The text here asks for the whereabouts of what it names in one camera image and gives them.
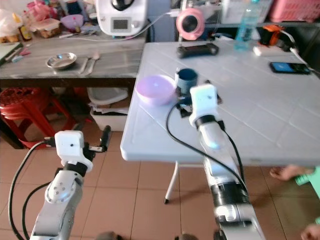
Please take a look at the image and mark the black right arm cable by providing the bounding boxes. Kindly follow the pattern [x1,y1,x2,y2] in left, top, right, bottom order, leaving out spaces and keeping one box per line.
[165,100,248,187]

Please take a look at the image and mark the orange and black device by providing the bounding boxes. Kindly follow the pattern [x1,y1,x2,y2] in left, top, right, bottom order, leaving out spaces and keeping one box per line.
[257,24,297,52]

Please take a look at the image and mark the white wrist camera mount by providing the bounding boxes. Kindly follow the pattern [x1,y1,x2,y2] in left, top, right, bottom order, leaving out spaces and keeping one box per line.
[188,83,219,127]
[54,130,95,174]

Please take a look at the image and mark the person's bare foot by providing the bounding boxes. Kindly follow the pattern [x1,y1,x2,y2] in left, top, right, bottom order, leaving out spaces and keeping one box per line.
[269,165,312,184]

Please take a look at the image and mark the red plastic stool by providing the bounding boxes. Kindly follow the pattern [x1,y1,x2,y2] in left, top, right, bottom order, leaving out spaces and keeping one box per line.
[0,88,52,150]

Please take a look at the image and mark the pink toy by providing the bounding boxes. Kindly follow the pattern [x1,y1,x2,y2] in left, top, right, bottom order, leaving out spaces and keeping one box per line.
[26,0,58,22]

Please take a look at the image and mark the black smartphone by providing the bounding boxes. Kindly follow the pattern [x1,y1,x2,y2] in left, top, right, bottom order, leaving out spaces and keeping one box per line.
[268,61,312,76]

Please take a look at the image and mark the black handheld controller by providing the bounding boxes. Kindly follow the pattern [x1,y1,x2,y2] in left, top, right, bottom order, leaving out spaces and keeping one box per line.
[177,42,220,60]

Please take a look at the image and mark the round metal plate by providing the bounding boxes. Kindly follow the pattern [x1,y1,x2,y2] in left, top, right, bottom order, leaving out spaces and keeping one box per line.
[46,52,79,71]

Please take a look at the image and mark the green plastic object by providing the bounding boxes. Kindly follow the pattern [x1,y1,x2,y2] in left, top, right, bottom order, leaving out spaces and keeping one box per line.
[295,167,320,199]

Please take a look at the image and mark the teal cup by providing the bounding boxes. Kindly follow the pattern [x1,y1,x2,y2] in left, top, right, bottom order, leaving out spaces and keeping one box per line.
[174,68,199,97]

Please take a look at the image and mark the white plastic bag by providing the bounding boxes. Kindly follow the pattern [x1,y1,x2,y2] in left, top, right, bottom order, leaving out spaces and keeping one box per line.
[0,8,22,44]

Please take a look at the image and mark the clear plastic water bottle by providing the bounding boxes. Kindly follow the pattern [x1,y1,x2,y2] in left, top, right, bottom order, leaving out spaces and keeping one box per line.
[234,0,264,52]

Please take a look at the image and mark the clear food container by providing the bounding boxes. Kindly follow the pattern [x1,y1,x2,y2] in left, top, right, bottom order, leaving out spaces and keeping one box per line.
[32,18,62,39]

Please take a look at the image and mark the long black left arm cable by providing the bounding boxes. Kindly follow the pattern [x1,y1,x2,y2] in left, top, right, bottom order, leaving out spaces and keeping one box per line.
[7,141,57,240]

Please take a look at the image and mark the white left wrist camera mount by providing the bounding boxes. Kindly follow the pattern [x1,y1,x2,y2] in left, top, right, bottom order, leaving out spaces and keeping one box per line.
[54,130,95,174]

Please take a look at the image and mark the yellow capped sauce bottle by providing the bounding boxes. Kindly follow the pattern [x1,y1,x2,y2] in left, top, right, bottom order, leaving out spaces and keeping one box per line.
[13,12,34,42]

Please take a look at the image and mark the white folding plastic table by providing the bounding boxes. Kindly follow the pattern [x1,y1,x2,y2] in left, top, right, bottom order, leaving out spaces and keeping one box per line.
[119,41,320,205]

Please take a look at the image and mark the small purple bowl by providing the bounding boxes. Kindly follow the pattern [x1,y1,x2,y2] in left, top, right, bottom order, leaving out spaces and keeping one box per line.
[60,14,84,31]

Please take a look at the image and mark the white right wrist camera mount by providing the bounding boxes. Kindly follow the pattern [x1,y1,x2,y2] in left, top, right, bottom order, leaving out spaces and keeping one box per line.
[188,83,219,127]

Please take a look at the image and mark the metal spoon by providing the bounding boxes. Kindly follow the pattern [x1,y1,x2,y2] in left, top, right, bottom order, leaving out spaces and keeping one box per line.
[87,52,102,76]

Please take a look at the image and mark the white plastic storage box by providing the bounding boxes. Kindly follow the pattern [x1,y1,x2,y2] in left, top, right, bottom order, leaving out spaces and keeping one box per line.
[85,88,124,134]

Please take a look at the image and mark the metal fork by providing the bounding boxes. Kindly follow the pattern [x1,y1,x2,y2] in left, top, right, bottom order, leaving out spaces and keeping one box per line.
[78,54,92,75]

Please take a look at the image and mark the green tray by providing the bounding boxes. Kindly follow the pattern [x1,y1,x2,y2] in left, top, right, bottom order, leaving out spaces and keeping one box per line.
[0,42,24,64]

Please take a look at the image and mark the grey marble table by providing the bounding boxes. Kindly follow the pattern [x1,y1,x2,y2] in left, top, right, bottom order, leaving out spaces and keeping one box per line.
[0,36,148,150]

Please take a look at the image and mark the white power adapter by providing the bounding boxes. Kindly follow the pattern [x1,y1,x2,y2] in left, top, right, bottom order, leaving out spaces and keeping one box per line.
[252,45,277,57]

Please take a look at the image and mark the round pink fan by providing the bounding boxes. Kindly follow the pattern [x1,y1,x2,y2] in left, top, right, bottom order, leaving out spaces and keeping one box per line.
[175,7,206,41]

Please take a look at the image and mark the short black left arm cable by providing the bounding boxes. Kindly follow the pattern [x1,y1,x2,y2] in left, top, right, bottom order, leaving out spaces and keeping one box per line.
[21,181,54,240]

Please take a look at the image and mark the large purple plastic bowl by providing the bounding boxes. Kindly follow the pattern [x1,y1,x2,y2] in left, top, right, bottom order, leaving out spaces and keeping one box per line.
[135,74,178,107]

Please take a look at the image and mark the white kitchen appliance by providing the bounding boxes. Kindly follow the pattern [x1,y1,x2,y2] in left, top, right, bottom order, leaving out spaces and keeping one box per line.
[94,0,149,37]

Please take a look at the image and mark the pink plastic basket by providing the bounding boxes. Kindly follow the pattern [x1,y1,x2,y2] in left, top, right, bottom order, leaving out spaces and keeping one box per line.
[268,0,320,24]

